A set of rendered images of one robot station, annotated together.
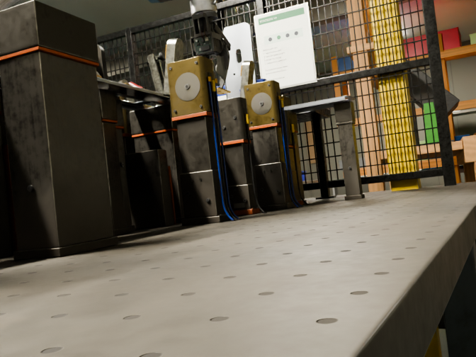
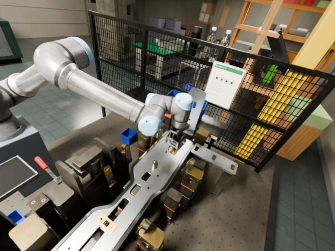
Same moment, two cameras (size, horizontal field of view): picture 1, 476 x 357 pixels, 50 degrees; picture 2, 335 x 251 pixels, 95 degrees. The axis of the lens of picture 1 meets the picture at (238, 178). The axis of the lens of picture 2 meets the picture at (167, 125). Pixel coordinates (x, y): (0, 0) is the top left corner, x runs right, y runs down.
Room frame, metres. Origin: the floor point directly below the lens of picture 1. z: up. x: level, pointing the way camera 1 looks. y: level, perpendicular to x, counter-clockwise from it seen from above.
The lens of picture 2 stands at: (0.89, 0.10, 1.72)
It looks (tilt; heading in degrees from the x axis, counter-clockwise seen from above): 38 degrees down; 0
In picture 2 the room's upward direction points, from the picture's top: 11 degrees clockwise
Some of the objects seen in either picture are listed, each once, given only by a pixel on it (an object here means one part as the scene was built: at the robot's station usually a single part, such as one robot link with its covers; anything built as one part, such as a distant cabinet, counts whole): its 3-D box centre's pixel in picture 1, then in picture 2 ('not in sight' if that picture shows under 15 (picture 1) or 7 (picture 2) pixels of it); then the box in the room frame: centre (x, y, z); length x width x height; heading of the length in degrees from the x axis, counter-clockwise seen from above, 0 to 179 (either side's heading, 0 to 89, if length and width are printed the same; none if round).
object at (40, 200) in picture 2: not in sight; (55, 222); (1.10, 0.49, 0.90); 0.05 x 0.05 x 0.40; 66
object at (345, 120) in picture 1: (348, 150); (222, 180); (1.52, -0.34, 0.84); 0.05 x 0.05 x 0.29; 66
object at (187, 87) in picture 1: (204, 142); (151, 248); (1.08, 0.06, 0.87); 0.12 x 0.07 x 0.35; 66
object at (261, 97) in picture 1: (273, 146); (189, 189); (1.39, -0.11, 0.87); 0.12 x 0.07 x 0.35; 66
